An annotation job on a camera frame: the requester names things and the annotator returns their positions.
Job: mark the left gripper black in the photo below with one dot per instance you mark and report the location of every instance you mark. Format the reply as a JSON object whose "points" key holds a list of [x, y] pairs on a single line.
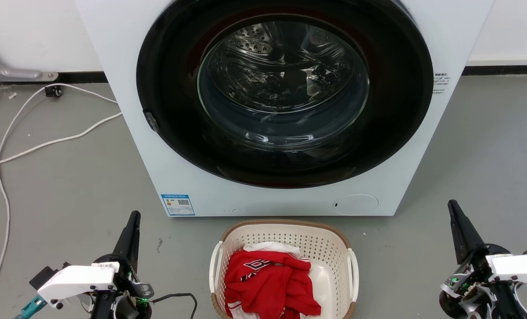
{"points": [[126, 305]]}

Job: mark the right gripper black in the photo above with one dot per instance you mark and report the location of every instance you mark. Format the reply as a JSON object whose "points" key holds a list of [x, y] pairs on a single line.
{"points": [[480, 274]]}

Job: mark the cream perforated laundry basket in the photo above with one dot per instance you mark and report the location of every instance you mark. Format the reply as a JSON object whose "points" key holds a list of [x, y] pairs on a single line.
{"points": [[290, 230]]}

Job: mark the blue energy label sticker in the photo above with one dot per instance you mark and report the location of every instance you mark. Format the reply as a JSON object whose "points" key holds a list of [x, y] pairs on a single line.
{"points": [[177, 204]]}

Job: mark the white front-load washing machine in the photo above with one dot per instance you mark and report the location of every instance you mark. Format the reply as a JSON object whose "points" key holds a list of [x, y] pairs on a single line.
{"points": [[157, 177]]}

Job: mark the black left wrist box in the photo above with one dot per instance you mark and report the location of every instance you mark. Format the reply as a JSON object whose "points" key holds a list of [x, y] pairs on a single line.
{"points": [[44, 275]]}

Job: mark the round white filter cover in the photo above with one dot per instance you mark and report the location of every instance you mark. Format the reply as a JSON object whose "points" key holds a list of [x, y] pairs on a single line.
{"points": [[356, 204]]}

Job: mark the black round washer door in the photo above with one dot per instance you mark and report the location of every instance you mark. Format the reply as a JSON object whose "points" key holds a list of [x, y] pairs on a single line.
{"points": [[165, 110]]}

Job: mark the white garment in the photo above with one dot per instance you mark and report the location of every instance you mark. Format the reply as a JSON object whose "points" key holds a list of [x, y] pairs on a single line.
{"points": [[272, 246]]}

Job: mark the red sports jersey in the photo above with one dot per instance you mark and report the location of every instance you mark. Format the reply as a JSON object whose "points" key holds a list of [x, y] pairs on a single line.
{"points": [[267, 288]]}

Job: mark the small printed text sticker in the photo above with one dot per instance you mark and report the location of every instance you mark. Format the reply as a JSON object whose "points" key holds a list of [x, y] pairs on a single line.
{"points": [[441, 83]]}

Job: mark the grey drain pipe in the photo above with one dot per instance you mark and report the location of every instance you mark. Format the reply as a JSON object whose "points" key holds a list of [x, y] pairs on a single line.
{"points": [[10, 73]]}

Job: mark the steel washing drum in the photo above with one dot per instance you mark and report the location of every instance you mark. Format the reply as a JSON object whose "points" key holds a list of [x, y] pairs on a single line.
{"points": [[285, 57]]}

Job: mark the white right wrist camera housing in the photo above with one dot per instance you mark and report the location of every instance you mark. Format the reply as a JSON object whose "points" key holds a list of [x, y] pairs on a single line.
{"points": [[520, 268]]}

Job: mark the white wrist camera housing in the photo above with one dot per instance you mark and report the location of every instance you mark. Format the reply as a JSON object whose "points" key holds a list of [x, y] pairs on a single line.
{"points": [[77, 281], [520, 268]]}

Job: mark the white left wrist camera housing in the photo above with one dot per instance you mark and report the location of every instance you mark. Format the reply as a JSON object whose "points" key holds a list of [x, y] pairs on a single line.
{"points": [[77, 281]]}

